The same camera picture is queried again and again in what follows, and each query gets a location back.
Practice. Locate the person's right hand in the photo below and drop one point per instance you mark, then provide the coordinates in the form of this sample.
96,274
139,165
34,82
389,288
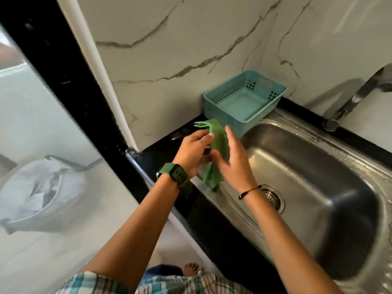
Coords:
235,168

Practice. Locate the person's left hand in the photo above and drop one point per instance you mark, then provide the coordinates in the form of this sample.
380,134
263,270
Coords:
191,153

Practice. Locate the green cleaning cloth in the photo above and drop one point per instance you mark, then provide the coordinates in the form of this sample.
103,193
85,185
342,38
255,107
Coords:
219,140

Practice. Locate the person's left forearm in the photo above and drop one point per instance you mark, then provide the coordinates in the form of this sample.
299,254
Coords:
131,241

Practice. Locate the person's right forearm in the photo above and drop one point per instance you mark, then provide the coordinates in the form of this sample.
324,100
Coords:
284,248

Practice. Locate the metal sink drain flange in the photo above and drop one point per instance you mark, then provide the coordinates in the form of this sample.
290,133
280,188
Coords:
282,200

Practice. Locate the stainless steel sink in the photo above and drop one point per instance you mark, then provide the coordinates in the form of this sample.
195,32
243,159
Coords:
306,180

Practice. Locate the person's right foot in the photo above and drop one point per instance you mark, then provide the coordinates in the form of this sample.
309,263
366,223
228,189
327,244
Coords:
191,269

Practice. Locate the teal plastic basket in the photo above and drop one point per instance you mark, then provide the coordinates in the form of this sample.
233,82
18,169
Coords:
232,122

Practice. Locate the plaid shirt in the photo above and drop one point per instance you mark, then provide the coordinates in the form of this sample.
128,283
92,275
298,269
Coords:
199,286

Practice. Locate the white corner trim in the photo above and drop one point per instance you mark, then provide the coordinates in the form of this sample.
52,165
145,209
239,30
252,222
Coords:
92,64

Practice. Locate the chrome faucet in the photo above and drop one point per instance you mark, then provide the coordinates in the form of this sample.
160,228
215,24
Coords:
352,102

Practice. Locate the black granite side slab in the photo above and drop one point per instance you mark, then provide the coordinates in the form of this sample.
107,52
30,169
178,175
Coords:
61,73

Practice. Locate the white waste bin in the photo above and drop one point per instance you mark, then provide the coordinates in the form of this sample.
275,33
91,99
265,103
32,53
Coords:
30,192

